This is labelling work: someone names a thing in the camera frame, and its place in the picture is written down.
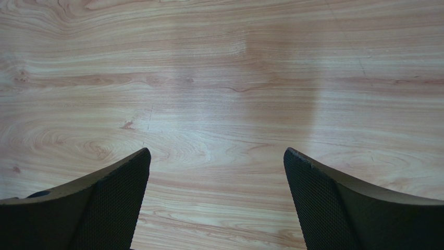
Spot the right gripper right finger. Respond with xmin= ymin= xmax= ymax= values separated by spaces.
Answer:
xmin=283 ymin=148 xmax=443 ymax=249

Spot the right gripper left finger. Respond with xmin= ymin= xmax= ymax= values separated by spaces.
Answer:
xmin=1 ymin=148 xmax=151 ymax=249

